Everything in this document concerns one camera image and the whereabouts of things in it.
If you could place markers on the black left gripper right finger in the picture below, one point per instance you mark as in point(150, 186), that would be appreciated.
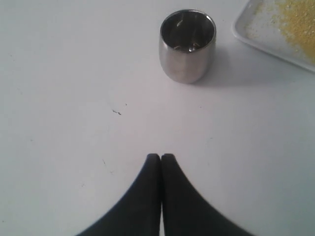
point(185, 211)

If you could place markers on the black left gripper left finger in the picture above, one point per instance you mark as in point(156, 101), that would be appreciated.
point(138, 212)

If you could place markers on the stainless steel cup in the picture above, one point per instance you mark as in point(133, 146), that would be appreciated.
point(187, 45)

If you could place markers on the white square plastic tray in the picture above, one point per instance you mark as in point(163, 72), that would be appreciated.
point(253, 32)

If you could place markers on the yellow millet grains on tray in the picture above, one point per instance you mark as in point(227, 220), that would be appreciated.
point(297, 27)

